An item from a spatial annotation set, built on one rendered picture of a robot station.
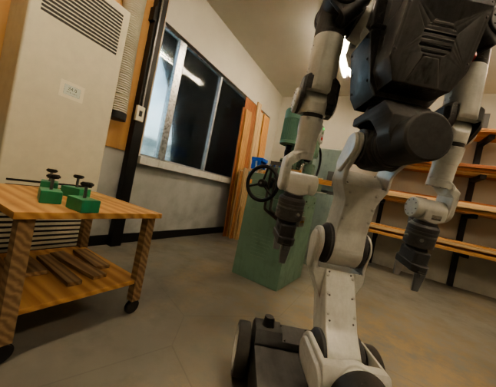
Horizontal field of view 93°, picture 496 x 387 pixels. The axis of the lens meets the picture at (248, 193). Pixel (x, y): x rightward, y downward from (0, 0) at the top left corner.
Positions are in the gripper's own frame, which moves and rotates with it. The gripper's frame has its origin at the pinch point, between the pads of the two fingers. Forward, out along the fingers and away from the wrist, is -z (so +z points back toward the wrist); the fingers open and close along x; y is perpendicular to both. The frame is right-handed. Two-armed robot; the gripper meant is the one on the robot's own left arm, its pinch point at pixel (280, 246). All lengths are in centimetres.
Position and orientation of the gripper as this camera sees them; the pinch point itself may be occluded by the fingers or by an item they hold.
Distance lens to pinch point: 84.3
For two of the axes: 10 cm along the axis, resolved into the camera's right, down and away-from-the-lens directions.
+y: -9.8, -1.9, -1.0
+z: 2.0, -9.6, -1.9
